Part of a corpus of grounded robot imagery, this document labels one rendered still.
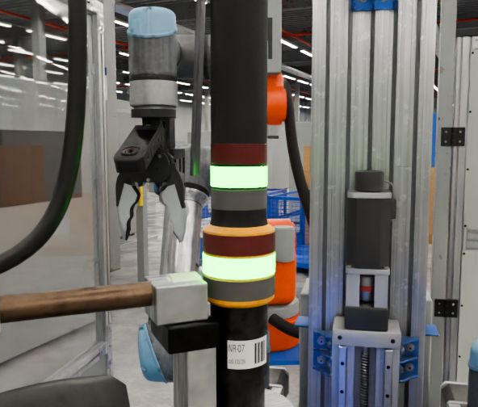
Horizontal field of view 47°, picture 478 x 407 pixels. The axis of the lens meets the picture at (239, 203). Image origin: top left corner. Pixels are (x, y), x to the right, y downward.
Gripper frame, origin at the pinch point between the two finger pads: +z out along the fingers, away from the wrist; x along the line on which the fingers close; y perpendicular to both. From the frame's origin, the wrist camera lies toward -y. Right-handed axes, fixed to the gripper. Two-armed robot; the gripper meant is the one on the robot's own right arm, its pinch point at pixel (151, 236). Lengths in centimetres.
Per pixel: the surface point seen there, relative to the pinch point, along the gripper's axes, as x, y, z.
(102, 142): 45, 77, -15
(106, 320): 45, 76, 41
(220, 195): -24, -52, -12
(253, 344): -26, -52, -3
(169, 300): -22, -54, -6
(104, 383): -10.9, -39.8, 5.9
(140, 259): 203, 490, 114
